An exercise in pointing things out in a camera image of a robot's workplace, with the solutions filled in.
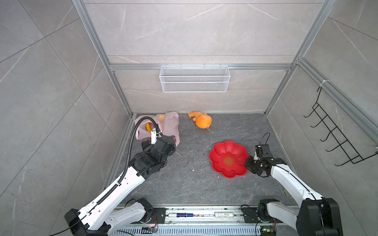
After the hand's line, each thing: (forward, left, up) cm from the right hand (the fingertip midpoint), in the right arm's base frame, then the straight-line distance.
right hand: (244, 163), depth 87 cm
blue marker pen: (-26, +36, -3) cm, 45 cm away
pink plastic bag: (+25, +48, +9) cm, 54 cm away
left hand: (+4, +48, +24) cm, 53 cm away
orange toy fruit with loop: (+33, +24, +3) cm, 40 cm away
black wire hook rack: (-6, -36, +23) cm, 43 cm away
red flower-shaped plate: (+5, +8, -4) cm, 10 cm away
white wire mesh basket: (+52, +28, +25) cm, 64 cm away
